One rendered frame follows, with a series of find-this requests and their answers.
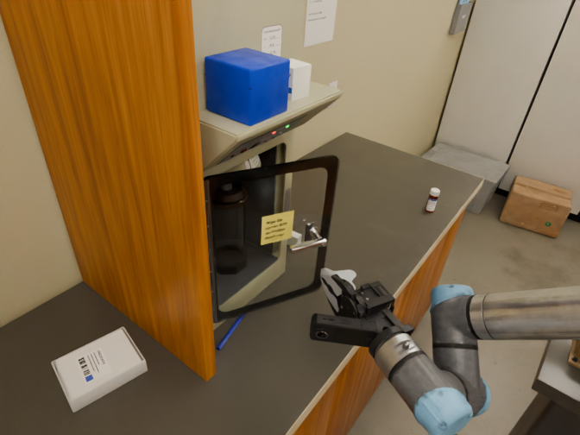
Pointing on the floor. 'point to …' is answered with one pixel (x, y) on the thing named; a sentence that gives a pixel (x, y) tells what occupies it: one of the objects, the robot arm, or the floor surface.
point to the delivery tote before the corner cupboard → (475, 166)
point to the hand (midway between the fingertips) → (321, 274)
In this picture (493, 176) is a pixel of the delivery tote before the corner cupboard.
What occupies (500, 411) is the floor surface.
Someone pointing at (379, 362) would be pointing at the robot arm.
